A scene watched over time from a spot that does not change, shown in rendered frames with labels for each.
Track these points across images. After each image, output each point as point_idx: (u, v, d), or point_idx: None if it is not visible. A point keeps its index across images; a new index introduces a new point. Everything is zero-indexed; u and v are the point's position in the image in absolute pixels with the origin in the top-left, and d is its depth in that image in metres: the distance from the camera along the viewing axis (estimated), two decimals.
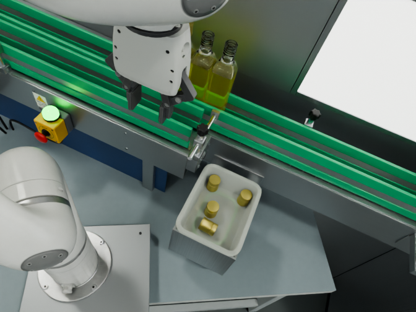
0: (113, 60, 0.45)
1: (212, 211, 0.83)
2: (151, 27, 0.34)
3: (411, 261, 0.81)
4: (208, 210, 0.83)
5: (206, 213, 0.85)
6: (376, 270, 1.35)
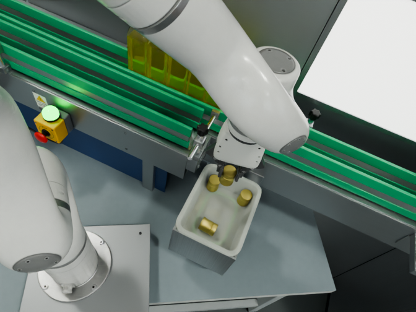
0: (212, 151, 0.68)
1: (229, 176, 0.72)
2: None
3: (411, 261, 0.81)
4: (225, 176, 0.73)
5: (223, 181, 0.75)
6: (376, 270, 1.35)
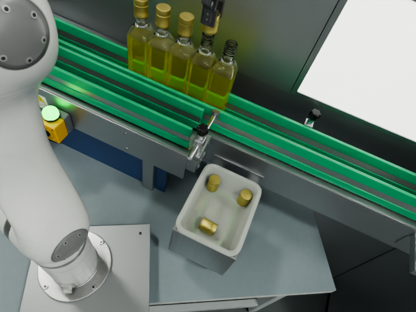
0: None
1: (220, 14, 0.67)
2: None
3: (411, 261, 0.81)
4: (217, 18, 0.67)
5: (215, 28, 0.69)
6: (376, 270, 1.35)
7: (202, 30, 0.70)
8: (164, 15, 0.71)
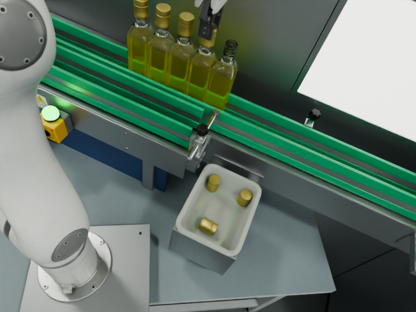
0: (207, 12, 0.62)
1: (216, 28, 0.70)
2: None
3: (411, 261, 0.81)
4: (214, 31, 0.69)
5: (212, 41, 0.71)
6: (376, 270, 1.35)
7: (199, 43, 0.73)
8: (164, 15, 0.71)
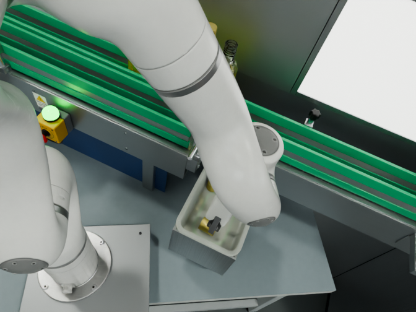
0: (216, 227, 0.68)
1: (216, 28, 0.70)
2: None
3: (411, 261, 0.81)
4: (214, 31, 0.69)
5: None
6: (376, 270, 1.35)
7: None
8: None
